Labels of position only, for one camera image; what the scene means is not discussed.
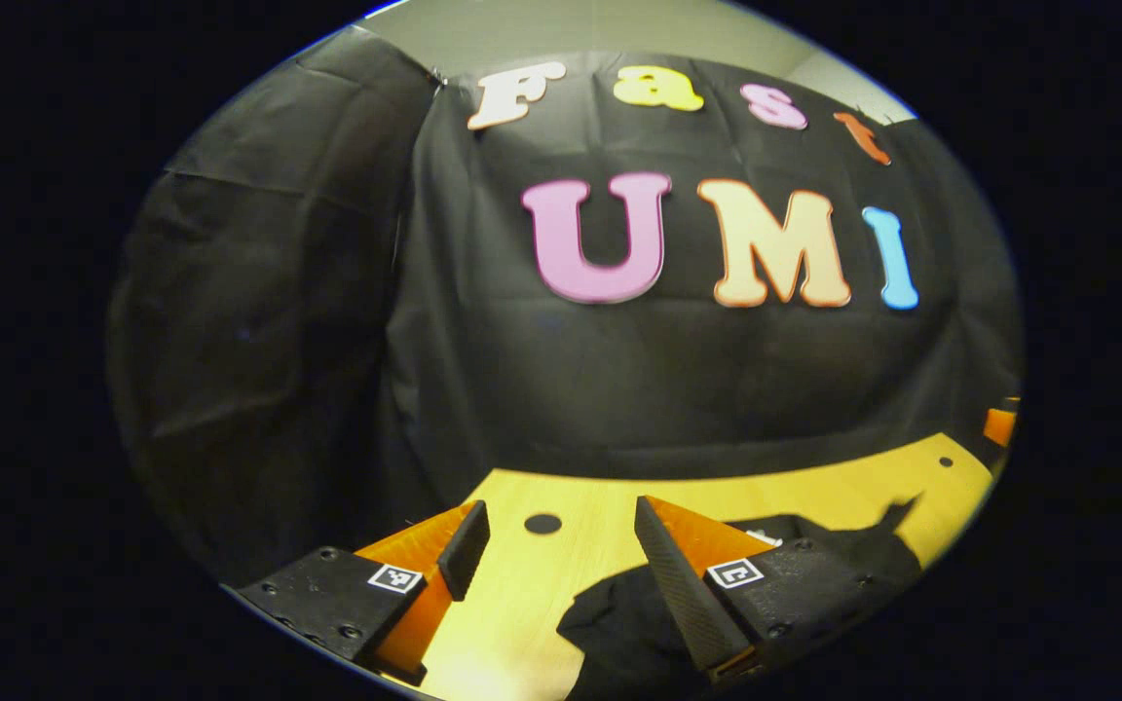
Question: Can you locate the black shirt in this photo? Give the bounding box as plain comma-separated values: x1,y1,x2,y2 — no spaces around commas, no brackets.
556,497,922,701

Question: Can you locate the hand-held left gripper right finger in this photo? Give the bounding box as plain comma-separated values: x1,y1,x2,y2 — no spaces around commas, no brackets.
634,495,891,683

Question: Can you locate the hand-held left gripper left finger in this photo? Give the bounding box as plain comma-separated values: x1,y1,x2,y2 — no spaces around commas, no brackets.
230,500,492,687

